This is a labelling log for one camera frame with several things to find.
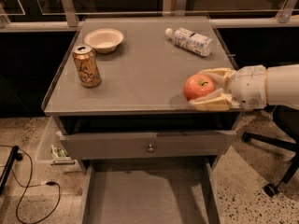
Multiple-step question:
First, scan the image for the clear plastic water bottle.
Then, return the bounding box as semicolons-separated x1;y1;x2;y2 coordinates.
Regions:
165;28;213;57

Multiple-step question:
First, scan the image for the metal railing post right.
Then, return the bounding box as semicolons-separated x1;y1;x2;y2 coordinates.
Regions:
276;0;298;23

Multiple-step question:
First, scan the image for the red apple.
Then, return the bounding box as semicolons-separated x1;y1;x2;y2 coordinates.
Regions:
183;74;215;101

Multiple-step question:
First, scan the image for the metal railing post centre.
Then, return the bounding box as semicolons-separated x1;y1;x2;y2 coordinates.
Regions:
163;0;187;16

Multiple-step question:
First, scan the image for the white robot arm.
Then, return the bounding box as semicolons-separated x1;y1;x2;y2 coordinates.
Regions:
188;64;299;111

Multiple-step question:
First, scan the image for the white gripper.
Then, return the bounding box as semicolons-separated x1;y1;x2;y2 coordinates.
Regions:
189;65;266;111

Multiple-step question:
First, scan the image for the gold soda can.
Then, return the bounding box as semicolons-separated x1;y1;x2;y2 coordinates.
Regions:
72;44;102;88

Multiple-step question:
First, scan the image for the round metal drawer knob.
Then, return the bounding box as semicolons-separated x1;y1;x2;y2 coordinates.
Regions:
147;144;155;153

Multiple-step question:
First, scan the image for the black cable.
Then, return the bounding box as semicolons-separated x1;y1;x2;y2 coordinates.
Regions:
0;145;62;224

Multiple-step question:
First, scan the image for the black office chair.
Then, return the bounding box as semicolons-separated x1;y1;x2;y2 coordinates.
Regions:
242;105;299;197

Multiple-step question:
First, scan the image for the clear plastic storage bin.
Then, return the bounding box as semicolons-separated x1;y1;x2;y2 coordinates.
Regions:
36;118;81;172

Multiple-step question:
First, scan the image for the black floor stand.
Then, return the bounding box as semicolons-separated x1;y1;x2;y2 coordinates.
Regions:
0;146;21;195

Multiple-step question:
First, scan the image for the open grey middle drawer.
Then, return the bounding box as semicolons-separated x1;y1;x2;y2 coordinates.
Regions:
78;161;225;224

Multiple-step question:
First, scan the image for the metal railing post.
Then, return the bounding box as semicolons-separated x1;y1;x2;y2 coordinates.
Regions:
61;0;78;27
163;0;187;16
276;0;298;23

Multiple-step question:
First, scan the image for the grey drawer cabinet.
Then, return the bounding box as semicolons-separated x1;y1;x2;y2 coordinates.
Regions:
41;15;256;224

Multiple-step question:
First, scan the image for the white paper bowl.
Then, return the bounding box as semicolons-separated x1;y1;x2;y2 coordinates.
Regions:
84;28;124;54

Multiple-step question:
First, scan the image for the grey top drawer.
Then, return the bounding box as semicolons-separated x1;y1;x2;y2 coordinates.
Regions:
60;131;236;160

